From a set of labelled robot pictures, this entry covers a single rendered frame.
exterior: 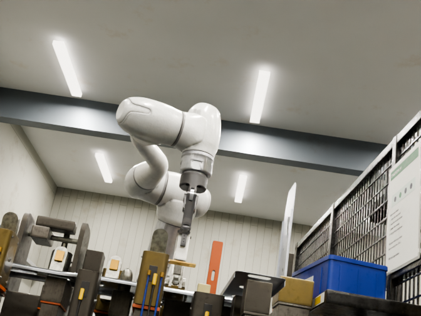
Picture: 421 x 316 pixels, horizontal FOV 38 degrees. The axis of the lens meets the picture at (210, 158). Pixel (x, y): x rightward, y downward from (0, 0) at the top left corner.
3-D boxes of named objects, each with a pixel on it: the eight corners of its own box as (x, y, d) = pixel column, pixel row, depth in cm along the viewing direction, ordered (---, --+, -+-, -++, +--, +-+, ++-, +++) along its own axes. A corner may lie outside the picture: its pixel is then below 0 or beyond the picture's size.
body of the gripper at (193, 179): (180, 179, 172) (174, 210, 168) (181, 168, 164) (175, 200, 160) (207, 183, 172) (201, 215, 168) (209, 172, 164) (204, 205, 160)
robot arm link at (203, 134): (207, 167, 176) (165, 154, 172) (215, 119, 182) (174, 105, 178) (223, 156, 167) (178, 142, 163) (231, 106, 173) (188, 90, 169)
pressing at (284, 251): (280, 309, 150) (294, 180, 163) (271, 316, 160) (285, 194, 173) (282, 310, 150) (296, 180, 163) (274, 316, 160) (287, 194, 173)
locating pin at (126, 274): (116, 291, 153) (121, 265, 155) (116, 293, 156) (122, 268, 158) (129, 293, 153) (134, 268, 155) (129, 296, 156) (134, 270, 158)
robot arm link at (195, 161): (182, 147, 166) (178, 168, 163) (215, 153, 166) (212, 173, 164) (180, 160, 174) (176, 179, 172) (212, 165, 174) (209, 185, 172)
